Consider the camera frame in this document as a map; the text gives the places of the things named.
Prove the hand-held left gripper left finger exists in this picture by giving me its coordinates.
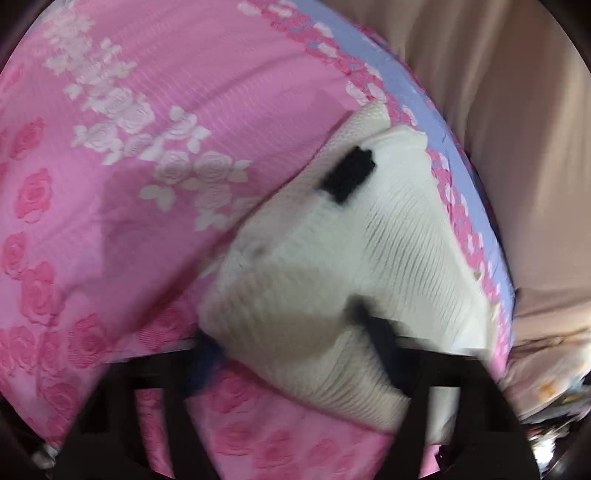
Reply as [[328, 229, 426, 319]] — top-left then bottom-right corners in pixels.
[[55, 330, 228, 480]]

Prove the pink rose-patterned bedsheet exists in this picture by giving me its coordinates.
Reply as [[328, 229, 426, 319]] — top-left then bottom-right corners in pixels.
[[0, 0, 517, 480]]

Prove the light patterned cloth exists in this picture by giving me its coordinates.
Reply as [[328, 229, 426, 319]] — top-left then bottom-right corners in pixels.
[[501, 332, 591, 423]]

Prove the white knitted garment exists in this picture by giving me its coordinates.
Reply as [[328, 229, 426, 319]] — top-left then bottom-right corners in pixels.
[[198, 99, 497, 444]]

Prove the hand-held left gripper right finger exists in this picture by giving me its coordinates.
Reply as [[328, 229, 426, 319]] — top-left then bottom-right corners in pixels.
[[351, 302, 541, 480]]

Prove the beige curtain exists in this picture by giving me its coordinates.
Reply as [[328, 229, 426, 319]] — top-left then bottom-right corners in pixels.
[[318, 0, 591, 344]]

